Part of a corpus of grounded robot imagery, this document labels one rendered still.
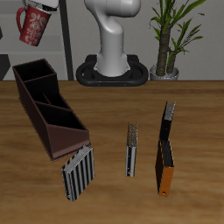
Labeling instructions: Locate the grey striped book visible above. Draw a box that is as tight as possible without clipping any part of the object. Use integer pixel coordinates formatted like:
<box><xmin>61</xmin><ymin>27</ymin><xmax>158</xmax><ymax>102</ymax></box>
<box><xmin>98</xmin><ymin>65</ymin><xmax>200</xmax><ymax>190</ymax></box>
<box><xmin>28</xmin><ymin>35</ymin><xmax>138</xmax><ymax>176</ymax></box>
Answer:
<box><xmin>60</xmin><ymin>143</ymin><xmax>96</xmax><ymax>202</ymax></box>

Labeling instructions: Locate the thin grey book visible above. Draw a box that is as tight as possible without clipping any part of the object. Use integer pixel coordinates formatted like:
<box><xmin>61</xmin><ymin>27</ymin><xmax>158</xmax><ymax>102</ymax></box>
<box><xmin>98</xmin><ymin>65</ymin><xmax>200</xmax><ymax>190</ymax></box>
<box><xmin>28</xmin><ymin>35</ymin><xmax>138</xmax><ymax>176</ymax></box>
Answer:
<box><xmin>125</xmin><ymin>121</ymin><xmax>139</xmax><ymax>178</ymax></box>

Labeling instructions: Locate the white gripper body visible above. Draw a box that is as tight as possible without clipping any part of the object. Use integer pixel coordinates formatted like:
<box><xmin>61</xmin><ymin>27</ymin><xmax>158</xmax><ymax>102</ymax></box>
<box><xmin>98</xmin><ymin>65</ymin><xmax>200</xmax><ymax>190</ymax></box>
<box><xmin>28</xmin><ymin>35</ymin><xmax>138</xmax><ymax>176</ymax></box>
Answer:
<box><xmin>22</xmin><ymin>0</ymin><xmax>60</xmax><ymax>13</ymax></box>

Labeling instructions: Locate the dark brown desk caddy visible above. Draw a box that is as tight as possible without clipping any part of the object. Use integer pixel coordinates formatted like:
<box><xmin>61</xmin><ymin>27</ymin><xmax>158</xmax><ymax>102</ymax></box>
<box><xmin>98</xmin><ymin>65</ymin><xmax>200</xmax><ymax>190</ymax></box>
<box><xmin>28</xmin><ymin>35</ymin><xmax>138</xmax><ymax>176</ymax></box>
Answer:
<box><xmin>11</xmin><ymin>58</ymin><xmax>91</xmax><ymax>162</ymax></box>

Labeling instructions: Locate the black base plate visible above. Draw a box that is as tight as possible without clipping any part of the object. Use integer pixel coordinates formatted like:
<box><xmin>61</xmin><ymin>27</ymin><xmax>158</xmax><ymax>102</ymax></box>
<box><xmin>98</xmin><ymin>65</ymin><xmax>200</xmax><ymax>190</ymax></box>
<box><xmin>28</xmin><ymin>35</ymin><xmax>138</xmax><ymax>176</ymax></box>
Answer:
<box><xmin>75</xmin><ymin>53</ymin><xmax>150</xmax><ymax>88</ymax></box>

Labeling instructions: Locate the green pot plant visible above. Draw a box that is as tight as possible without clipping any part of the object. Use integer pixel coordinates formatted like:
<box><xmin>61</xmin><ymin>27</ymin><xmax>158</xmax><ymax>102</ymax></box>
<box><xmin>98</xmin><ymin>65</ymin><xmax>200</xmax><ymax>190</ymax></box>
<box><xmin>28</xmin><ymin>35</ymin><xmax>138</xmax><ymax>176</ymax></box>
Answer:
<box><xmin>148</xmin><ymin>0</ymin><xmax>207</xmax><ymax>81</ymax></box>

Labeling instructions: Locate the orange and black book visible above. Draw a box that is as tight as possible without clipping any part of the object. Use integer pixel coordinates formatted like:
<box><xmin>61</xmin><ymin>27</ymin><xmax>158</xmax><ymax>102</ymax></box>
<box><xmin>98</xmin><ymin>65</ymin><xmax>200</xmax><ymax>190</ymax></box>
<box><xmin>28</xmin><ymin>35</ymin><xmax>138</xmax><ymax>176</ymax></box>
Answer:
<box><xmin>155</xmin><ymin>138</ymin><xmax>176</xmax><ymax>198</ymax></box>

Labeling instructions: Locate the red patterned mug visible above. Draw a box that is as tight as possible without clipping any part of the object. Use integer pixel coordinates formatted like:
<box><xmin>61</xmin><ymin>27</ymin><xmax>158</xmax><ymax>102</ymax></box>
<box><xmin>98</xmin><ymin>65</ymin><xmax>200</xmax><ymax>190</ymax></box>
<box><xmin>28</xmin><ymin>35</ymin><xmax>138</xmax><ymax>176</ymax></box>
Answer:
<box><xmin>16</xmin><ymin>3</ymin><xmax>53</xmax><ymax>47</ymax></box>

